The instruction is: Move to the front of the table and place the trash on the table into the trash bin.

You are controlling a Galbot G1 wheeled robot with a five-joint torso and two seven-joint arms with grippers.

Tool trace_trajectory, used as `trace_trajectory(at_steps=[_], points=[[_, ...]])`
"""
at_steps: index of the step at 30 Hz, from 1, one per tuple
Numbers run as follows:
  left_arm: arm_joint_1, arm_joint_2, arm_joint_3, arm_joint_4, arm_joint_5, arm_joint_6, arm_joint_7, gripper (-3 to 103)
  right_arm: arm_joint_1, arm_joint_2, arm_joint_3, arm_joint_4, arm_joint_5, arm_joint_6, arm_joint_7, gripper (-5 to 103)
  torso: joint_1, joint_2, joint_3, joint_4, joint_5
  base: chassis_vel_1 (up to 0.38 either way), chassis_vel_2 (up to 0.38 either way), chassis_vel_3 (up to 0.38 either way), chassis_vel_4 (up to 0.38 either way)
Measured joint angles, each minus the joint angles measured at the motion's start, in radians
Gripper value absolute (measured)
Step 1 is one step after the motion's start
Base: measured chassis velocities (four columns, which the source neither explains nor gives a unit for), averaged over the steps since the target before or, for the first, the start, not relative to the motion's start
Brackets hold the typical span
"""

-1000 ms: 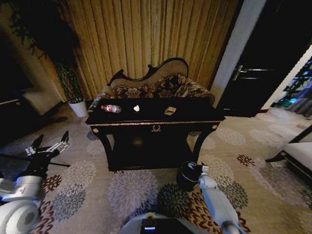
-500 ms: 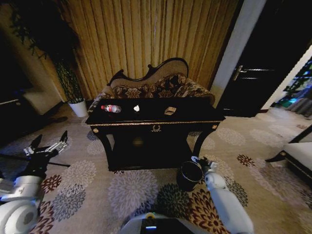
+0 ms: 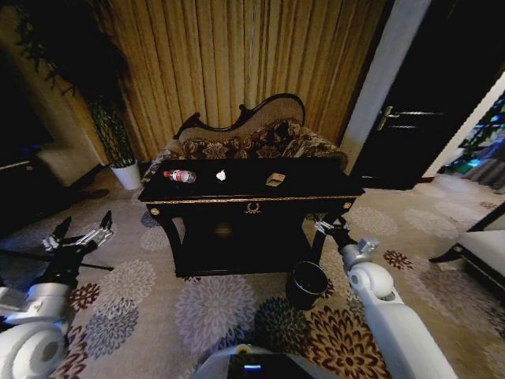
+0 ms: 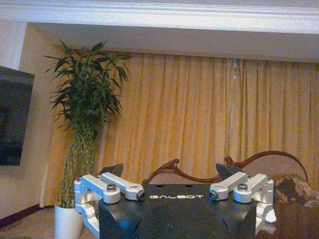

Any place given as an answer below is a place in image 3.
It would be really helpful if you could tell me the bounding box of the silver door handle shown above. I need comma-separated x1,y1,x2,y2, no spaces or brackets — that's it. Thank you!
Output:
376,105,400,132

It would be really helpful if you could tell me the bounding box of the floral upholstered chaise sofa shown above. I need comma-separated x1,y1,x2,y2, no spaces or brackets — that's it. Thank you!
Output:
142,92,350,186

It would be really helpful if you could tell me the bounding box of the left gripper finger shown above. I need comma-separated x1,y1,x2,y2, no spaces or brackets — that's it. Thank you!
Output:
65,209,114,249
41,216,73,252

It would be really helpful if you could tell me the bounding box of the black round trash bin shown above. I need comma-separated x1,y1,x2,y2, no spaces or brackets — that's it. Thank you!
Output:
285,260,330,311

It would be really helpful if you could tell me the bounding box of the white plant pot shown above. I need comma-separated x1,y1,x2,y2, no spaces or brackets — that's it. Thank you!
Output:
108,159,143,191

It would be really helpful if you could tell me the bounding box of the clear plastic bottle red label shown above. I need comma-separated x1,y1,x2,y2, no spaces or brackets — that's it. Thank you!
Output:
163,169,197,184

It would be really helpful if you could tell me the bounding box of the beige pleated curtain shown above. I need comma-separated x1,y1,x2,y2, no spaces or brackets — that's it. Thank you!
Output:
92,0,390,163

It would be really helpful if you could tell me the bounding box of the black console table gold trim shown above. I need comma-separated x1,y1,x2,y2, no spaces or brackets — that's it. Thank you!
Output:
137,158,365,279

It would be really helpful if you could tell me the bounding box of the thin black tripod leg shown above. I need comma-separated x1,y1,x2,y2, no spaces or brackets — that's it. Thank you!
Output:
0,247,115,272

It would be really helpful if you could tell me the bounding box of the black bench white cushion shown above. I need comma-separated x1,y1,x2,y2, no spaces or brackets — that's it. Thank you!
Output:
428,201,505,307

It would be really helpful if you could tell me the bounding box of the dark wooden door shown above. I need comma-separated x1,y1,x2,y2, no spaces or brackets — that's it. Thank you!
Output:
349,0,505,191

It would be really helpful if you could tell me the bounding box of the dark low cabinet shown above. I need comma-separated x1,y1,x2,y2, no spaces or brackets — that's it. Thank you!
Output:
0,144,85,240

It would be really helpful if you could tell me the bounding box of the tall dark leafy plant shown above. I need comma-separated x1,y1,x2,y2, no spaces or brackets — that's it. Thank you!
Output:
11,0,136,168

